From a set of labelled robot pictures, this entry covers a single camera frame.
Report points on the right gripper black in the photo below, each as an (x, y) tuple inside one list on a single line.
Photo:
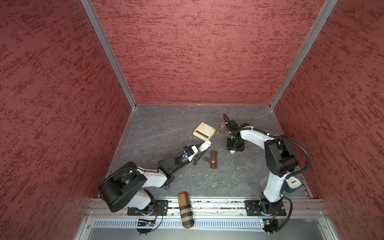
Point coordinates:
[(230, 147)]

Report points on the yellow calculator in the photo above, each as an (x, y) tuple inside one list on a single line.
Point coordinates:
[(204, 131)]

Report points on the corner aluminium profile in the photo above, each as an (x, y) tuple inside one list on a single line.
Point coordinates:
[(317, 26), (92, 15)]

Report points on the left circuit board with wires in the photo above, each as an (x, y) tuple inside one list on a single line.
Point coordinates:
[(145, 227)]

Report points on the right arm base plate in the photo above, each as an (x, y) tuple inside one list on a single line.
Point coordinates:
[(263, 208)]

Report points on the teal alarm clock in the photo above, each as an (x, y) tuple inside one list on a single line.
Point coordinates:
[(293, 184)]

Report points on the white pill bottle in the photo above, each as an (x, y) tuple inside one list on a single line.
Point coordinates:
[(204, 146)]

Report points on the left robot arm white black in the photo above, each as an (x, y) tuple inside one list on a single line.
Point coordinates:
[(127, 186)]

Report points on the right corner aluminium profile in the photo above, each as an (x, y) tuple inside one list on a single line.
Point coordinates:
[(317, 26)]

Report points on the brown weekly pill organizer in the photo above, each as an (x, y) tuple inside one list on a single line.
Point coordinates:
[(213, 160)]

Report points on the left corner aluminium profile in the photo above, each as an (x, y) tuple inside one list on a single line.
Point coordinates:
[(92, 15)]

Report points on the plaid glasses case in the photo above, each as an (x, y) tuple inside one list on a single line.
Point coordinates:
[(186, 210)]

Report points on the right circuit board with wires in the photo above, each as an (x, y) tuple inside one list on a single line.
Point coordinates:
[(273, 226)]

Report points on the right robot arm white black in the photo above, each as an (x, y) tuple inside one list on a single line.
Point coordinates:
[(280, 160)]

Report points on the clear amber pill bottle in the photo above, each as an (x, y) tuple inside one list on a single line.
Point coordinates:
[(222, 128)]

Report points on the circuit board with wires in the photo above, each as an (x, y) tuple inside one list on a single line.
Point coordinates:
[(273, 226), (145, 227)]

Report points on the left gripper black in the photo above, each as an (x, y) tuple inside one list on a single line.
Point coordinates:
[(197, 158)]

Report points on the aluminium front rail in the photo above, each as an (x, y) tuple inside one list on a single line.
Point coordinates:
[(238, 214)]

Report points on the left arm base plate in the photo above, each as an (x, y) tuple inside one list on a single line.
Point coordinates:
[(162, 206)]

